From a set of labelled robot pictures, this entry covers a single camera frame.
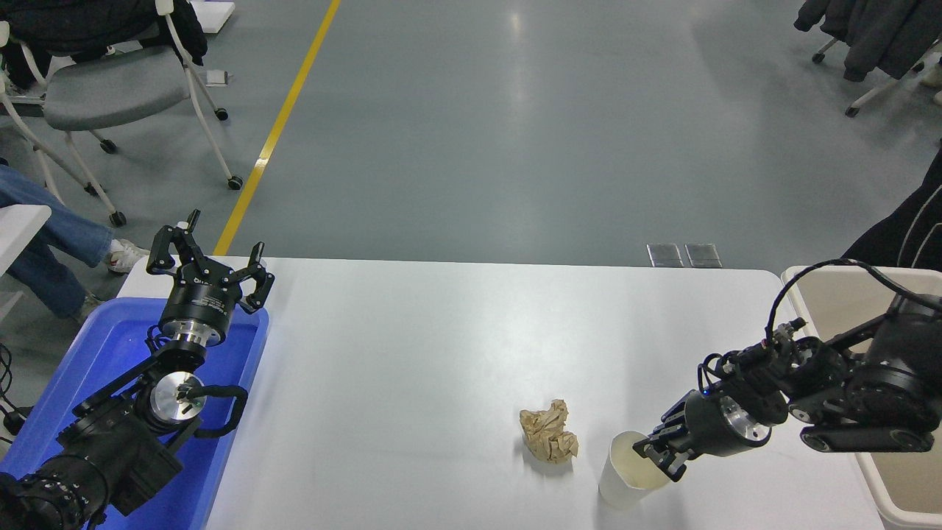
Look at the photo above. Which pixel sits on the small white box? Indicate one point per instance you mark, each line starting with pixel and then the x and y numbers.
pixel 217 77

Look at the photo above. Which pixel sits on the blue plastic tray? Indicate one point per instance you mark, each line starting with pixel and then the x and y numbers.
pixel 110 346

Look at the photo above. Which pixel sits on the metal floor plate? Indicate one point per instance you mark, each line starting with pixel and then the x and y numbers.
pixel 703 255
pixel 665 255

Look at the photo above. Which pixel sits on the seated person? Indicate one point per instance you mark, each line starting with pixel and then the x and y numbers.
pixel 44 235

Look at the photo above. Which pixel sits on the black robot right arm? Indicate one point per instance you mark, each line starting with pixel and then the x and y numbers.
pixel 883 390

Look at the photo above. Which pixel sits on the white foam board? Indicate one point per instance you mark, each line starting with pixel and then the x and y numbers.
pixel 217 15

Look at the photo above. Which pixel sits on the white paper cup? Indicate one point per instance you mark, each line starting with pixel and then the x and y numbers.
pixel 622 478

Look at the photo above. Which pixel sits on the grey chair with white frame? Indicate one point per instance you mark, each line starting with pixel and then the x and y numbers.
pixel 110 92

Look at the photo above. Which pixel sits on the dark coats on wheeled chair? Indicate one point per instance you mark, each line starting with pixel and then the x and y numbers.
pixel 876 29

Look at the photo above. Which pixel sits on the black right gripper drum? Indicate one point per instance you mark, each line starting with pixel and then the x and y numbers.
pixel 706 425

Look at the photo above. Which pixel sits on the wheeled chair under coats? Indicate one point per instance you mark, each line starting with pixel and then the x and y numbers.
pixel 879 88

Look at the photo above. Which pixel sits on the crumpled tan paper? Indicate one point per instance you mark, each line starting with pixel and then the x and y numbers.
pixel 548 434

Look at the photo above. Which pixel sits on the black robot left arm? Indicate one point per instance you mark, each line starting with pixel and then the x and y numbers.
pixel 110 449

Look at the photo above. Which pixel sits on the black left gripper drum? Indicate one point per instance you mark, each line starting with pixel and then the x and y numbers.
pixel 200 305

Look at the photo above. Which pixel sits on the large pale bin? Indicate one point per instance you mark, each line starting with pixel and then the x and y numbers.
pixel 839 302

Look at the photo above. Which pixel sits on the dark jacket on grey chair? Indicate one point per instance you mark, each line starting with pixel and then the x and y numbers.
pixel 81 22

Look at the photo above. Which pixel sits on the white side table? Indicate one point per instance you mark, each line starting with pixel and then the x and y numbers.
pixel 18 232

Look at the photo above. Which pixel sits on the standing person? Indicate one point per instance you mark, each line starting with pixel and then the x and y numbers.
pixel 909 228

